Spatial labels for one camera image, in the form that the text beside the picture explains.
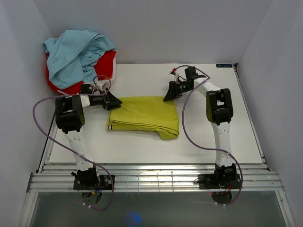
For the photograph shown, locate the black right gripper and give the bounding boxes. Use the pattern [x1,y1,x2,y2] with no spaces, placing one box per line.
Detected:
[163,80,193,102]

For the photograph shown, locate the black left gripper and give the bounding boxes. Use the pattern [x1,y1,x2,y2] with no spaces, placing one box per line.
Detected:
[92,87,122,111]

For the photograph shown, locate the yellow-green trousers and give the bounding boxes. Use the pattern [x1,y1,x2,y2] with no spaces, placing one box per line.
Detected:
[107,96,179,140]

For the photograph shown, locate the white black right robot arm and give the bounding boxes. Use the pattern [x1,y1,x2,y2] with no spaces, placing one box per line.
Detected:
[163,65,241,191]

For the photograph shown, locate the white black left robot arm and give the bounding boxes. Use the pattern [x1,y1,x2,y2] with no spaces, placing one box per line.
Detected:
[55,81,122,189]

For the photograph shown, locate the white plastic laundry basket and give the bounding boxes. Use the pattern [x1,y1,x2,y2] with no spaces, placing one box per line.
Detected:
[94,55,116,88]

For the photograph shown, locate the red garment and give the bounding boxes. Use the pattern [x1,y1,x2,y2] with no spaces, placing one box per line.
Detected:
[45,51,116,95]

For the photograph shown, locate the light blue garment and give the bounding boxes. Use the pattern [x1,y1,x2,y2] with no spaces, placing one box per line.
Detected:
[43,30,116,89]

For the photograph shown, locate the blue logo sticker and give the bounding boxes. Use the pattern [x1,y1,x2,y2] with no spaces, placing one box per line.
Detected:
[216,63,233,68]

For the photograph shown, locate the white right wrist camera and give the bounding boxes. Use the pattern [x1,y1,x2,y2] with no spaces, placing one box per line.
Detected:
[169,68,179,82]

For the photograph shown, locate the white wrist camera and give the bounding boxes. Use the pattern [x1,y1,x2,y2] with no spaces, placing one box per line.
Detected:
[96,80,107,91]
[169,68,179,82]

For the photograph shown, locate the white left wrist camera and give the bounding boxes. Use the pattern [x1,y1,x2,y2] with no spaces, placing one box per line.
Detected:
[96,80,107,91]

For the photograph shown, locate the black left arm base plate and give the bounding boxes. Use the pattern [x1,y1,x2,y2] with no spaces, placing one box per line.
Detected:
[72,175,116,191]

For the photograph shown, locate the white wire grid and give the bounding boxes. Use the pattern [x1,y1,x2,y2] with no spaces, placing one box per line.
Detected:
[116,172,199,192]

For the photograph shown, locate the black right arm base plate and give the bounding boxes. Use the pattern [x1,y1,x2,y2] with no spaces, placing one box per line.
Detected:
[194,174,242,190]

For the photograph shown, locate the aluminium table frame rails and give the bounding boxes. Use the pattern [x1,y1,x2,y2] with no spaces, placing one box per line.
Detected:
[20,64,295,227]

